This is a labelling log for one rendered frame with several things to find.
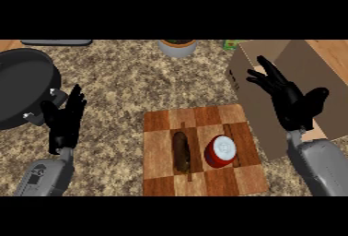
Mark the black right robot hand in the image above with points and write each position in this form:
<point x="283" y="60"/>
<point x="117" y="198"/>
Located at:
<point x="289" y="98"/>

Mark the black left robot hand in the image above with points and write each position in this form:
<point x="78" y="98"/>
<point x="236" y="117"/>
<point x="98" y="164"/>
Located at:
<point x="64" y="118"/>

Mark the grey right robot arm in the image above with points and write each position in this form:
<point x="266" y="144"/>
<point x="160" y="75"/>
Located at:
<point x="317" y="162"/>

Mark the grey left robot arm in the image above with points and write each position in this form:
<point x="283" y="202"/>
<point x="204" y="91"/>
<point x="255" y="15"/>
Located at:
<point x="47" y="175"/>

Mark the brown cardboard box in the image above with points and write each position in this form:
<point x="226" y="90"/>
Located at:
<point x="280" y="73"/>

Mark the checkered wooden cutting board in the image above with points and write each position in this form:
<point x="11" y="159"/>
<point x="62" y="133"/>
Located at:
<point x="202" y="150"/>

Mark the brown sweet potato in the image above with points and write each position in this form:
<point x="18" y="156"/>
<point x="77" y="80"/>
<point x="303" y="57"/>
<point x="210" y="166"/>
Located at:
<point x="182" y="152"/>

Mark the green packet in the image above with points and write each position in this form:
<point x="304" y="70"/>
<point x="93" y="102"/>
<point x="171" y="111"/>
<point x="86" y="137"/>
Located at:
<point x="230" y="44"/>

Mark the dark grey flat appliance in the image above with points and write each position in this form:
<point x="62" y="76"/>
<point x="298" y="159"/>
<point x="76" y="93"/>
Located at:
<point x="56" y="42"/>

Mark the grey plant pot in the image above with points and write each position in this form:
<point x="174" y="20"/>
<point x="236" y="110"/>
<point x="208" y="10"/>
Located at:
<point x="177" y="47"/>

